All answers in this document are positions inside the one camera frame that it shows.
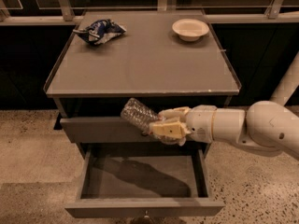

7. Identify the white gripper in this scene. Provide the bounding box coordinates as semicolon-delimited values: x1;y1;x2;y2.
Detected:
149;105;217;143

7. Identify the clear plastic water bottle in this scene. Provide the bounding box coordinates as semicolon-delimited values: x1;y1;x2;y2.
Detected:
120;97;181;147

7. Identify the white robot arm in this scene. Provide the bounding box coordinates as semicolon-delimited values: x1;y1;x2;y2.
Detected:
149;101;299;160

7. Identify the grey drawer cabinet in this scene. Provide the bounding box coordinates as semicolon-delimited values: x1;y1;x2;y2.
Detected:
43;9;242;161

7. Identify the grey open middle drawer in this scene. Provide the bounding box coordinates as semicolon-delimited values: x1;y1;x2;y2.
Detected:
65;142;224;218

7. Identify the grey top drawer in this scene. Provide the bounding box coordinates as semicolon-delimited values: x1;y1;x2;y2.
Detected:
61;117;157;144

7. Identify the metal middle drawer knob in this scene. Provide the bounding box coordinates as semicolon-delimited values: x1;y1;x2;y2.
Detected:
143;211;150;221

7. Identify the white bowl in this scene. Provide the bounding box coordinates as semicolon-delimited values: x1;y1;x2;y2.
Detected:
172;19;209;42

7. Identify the white slanted pole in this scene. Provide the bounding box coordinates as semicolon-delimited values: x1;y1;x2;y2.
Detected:
270;51;299;105

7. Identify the blue crumpled chip bag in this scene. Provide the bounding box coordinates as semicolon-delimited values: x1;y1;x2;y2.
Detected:
73;19;126;46

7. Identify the metal railing frame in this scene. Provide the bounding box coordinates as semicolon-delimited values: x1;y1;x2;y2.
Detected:
0;0;299;26

